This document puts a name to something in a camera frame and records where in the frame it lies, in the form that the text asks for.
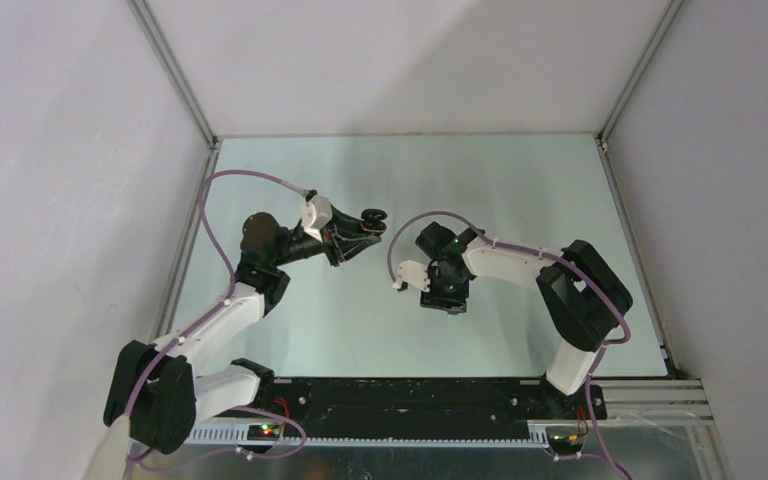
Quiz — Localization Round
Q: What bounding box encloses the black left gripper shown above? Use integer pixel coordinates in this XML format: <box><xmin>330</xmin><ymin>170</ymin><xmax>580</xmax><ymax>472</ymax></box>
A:
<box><xmin>270</xmin><ymin>203</ymin><xmax>380</xmax><ymax>267</ymax></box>

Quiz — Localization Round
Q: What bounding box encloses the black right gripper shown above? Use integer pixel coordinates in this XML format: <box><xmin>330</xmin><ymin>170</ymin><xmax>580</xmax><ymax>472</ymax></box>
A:
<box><xmin>421</xmin><ymin>264</ymin><xmax>470</xmax><ymax>315</ymax></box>

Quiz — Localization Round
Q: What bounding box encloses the black earbud charging case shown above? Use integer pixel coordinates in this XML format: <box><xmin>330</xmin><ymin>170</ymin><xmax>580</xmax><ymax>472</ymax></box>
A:
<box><xmin>360</xmin><ymin>208</ymin><xmax>388</xmax><ymax>235</ymax></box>

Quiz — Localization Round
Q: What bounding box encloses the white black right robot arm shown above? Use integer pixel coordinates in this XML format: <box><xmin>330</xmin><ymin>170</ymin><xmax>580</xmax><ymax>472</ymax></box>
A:
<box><xmin>393</xmin><ymin>222</ymin><xmax>633</xmax><ymax>418</ymax></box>

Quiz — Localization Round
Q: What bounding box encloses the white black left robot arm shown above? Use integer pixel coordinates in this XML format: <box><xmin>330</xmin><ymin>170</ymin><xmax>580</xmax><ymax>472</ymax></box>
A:
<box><xmin>103</xmin><ymin>195</ymin><xmax>387</xmax><ymax>454</ymax></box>

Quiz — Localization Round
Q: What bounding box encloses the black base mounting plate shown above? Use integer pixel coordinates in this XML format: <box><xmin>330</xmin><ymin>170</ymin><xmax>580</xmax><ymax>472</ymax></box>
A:
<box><xmin>252</xmin><ymin>377</ymin><xmax>607</xmax><ymax>439</ymax></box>

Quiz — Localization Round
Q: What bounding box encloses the right controller board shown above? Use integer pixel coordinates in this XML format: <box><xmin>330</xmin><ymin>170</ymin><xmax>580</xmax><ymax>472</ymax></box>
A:
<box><xmin>548</xmin><ymin>434</ymin><xmax>585</xmax><ymax>457</ymax></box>

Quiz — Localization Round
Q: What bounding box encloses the controller board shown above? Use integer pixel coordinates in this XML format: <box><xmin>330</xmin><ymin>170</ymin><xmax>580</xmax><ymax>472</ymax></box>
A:
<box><xmin>548</xmin><ymin>434</ymin><xmax>585</xmax><ymax>457</ymax></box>
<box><xmin>247</xmin><ymin>425</ymin><xmax>282</xmax><ymax>442</ymax></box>

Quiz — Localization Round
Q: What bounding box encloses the left controller board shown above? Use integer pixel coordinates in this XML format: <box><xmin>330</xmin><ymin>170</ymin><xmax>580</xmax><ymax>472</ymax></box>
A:
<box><xmin>247</xmin><ymin>425</ymin><xmax>282</xmax><ymax>442</ymax></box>

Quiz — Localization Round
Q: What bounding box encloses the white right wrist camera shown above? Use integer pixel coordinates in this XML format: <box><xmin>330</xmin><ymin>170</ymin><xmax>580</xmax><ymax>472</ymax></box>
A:
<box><xmin>392</xmin><ymin>260</ymin><xmax>431</xmax><ymax>292</ymax></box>

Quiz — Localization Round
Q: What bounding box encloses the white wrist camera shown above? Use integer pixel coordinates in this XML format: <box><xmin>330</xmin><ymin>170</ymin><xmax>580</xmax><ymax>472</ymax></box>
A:
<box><xmin>392</xmin><ymin>260</ymin><xmax>431</xmax><ymax>292</ymax></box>
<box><xmin>300</xmin><ymin>190</ymin><xmax>333</xmax><ymax>243</ymax></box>

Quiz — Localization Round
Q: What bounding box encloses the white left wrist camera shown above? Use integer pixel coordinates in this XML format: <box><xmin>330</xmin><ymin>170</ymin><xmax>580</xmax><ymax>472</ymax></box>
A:
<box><xmin>300</xmin><ymin>190</ymin><xmax>333</xmax><ymax>243</ymax></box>

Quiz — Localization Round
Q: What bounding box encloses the white slotted cable duct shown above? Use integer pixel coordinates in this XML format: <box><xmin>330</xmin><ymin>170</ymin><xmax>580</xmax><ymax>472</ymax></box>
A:
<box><xmin>184</xmin><ymin>423</ymin><xmax>549</xmax><ymax>449</ymax></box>

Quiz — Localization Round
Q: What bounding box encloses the aluminium frame post left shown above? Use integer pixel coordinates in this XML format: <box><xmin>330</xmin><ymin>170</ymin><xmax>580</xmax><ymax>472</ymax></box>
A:
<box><xmin>125</xmin><ymin>0</ymin><xmax>218</xmax><ymax>148</ymax></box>

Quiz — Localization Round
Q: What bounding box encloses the aluminium frame post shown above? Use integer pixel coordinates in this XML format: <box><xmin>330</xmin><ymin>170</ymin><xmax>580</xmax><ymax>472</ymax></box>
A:
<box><xmin>125</xmin><ymin>0</ymin><xmax>218</xmax><ymax>148</ymax></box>
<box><xmin>596</xmin><ymin>0</ymin><xmax>686</xmax><ymax>153</ymax></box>

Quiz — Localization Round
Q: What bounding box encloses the aluminium frame post right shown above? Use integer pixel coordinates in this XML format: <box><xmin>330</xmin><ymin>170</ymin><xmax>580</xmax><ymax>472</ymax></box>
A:
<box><xmin>596</xmin><ymin>0</ymin><xmax>686</xmax><ymax>153</ymax></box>

